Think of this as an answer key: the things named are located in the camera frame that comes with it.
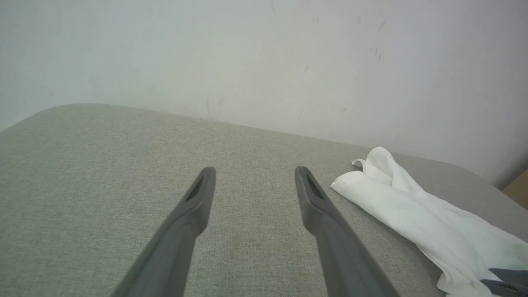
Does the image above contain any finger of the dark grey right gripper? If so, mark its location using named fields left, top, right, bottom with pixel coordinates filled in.
left=480, top=279, right=528, bottom=297
left=488, top=268, right=528, bottom=288

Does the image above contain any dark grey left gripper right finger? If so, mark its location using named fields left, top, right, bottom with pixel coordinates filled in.
left=295, top=166, right=401, bottom=297

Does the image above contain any grey fabric sofa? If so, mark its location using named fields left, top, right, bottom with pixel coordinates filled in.
left=0, top=103, right=528, bottom=297

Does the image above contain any white garment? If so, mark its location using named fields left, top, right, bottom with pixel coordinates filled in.
left=330, top=147, right=528, bottom=297

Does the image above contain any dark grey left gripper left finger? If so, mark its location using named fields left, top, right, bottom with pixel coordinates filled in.
left=111, top=166, right=217, bottom=297

